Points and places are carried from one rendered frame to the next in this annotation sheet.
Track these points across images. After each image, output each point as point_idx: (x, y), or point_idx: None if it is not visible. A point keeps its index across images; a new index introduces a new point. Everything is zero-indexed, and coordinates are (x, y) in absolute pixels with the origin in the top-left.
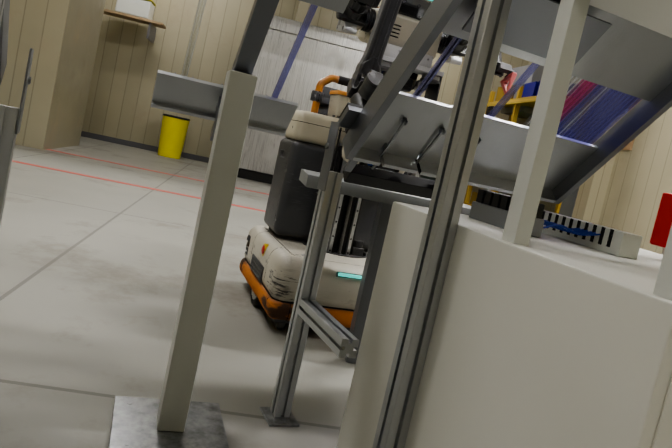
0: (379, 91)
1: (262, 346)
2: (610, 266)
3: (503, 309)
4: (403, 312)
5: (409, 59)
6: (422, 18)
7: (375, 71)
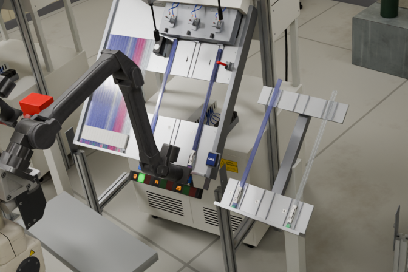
0: (223, 131)
1: None
2: None
3: (283, 124)
4: (263, 170)
5: (234, 102)
6: (234, 82)
7: (169, 144)
